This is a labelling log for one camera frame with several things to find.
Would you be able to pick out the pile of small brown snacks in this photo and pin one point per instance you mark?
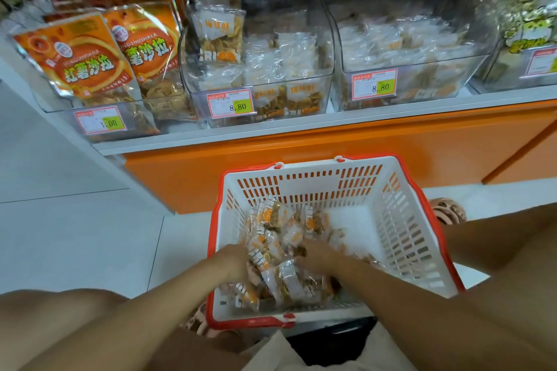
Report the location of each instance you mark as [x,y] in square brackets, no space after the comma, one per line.
[278,245]

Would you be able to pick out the person's right leg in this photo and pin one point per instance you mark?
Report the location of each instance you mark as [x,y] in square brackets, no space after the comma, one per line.
[505,245]

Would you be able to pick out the person's left hand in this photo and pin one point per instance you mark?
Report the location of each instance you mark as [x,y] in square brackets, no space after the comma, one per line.
[233,264]

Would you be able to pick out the person's white clothing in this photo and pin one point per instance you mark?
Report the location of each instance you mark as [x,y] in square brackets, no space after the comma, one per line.
[270,353]

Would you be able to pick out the white snack shelf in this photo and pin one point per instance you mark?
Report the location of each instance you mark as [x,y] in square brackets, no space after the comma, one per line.
[261,127]

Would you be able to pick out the person's right hand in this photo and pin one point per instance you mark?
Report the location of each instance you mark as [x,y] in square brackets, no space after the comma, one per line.
[315,255]

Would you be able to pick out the orange shelf base panel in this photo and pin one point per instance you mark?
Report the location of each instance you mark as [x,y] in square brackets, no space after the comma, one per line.
[392,149]

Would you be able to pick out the white red-rimmed shopping basket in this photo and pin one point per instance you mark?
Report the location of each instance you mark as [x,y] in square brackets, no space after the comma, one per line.
[418,218]

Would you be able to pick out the pink clog sandal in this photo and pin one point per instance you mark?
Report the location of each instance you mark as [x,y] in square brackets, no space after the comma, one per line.
[448,210]
[200,319]

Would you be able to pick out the person's left forearm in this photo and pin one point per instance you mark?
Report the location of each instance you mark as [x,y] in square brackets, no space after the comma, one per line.
[130,323]

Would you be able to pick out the person's right forearm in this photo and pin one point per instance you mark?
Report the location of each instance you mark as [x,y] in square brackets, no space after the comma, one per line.
[435,314]

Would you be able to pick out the yellow hamster snack packets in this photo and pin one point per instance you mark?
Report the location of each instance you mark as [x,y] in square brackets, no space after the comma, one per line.
[527,23]

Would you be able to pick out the white yellow price tag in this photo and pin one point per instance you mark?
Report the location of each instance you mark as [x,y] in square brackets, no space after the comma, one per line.
[541,62]
[100,119]
[374,85]
[231,103]

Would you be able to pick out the black clothing item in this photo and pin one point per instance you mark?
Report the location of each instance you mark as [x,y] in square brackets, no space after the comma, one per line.
[331,340]

